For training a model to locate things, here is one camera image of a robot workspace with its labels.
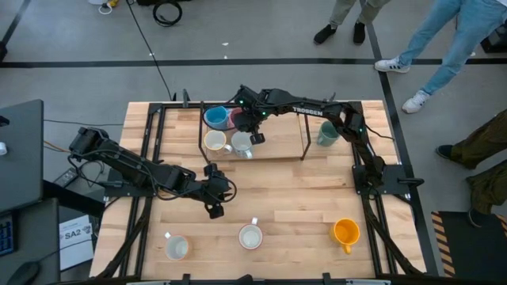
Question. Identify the black floor box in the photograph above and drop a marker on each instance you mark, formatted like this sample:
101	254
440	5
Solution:
146	2

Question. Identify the black upright frame post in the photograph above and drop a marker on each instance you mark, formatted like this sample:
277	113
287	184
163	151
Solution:
185	99
332	99

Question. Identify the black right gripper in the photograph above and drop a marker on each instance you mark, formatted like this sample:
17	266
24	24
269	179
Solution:
253	116

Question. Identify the black metal wooden shelf rack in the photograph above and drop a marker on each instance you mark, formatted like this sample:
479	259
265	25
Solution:
277	138

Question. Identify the plain blue mug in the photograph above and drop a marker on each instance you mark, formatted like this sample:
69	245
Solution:
216	117

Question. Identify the plain orange mug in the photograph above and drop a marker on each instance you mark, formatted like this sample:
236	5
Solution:
345	231

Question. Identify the pale patterned mug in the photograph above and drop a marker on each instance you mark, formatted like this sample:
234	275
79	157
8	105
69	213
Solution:
176	248

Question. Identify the dark grey side cabinet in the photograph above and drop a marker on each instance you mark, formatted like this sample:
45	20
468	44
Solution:
20	158

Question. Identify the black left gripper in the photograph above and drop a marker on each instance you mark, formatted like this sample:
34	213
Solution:
216	188

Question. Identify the black aluminium table frame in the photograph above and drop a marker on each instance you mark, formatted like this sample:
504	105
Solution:
166	105

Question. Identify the white round knob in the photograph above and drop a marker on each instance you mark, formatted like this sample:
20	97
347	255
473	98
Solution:
2	148

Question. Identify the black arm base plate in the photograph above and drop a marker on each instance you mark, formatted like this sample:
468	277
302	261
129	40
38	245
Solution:
119	192
392	174

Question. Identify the black keyboard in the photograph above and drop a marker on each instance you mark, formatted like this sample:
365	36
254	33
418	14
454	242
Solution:
6	235

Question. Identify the blue floral patterned mug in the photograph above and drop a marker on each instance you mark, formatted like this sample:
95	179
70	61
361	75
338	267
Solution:
241	142

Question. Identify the plain green mug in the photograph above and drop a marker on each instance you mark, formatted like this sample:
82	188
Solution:
328	132

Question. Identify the black equipment case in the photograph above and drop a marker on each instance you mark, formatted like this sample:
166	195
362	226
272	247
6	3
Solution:
497	41

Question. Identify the plain pink mug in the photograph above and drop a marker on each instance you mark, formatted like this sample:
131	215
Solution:
235	118

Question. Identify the dark grey side desk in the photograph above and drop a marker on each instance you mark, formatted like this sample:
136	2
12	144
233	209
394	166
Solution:
35	237

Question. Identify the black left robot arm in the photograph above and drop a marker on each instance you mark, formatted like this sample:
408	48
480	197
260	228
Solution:
130	164

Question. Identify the black computer mouse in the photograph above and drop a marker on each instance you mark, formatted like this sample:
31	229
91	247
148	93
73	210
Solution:
24	274

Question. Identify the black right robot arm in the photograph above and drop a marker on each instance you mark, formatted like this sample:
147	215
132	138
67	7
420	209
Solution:
336	112

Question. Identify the white floor object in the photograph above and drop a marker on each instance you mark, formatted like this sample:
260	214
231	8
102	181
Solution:
95	2

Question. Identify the black yellow striped mat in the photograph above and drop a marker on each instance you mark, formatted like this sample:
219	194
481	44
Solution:
467	245

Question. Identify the yellow plug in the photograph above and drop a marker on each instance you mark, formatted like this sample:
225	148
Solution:
113	3

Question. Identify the person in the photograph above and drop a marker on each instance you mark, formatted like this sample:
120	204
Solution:
340	10
455	39
487	138

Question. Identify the orange leaf patterned mug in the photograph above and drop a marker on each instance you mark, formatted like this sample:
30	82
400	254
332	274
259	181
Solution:
214	140

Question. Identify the grey diamond patterned mug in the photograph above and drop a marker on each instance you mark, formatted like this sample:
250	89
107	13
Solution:
250	237

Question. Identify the white SA2 labelled box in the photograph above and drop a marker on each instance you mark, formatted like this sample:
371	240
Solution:
75	245

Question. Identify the black power adapter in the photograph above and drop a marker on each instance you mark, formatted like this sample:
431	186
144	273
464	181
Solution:
65	178

